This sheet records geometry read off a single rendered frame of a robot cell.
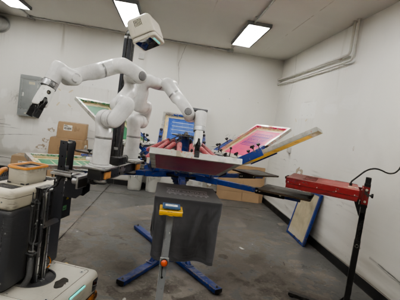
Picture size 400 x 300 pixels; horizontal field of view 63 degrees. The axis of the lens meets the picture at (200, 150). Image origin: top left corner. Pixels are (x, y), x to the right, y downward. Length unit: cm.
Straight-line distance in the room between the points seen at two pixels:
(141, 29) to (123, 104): 47
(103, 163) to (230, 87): 524
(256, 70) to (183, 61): 153
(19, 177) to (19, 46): 528
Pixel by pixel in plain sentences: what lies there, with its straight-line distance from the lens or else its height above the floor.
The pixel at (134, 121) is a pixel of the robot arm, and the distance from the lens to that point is 223.
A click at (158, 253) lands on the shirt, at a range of 226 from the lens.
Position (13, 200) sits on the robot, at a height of 85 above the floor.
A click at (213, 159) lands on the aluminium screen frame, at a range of 204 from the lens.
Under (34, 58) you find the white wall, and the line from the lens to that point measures 729.
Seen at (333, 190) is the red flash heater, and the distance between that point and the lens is 287.
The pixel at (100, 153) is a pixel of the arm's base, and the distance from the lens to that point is 185.
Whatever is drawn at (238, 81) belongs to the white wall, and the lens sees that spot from 691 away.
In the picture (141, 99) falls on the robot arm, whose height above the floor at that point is 155.
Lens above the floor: 144
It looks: 4 degrees down
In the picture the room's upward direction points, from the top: 8 degrees clockwise
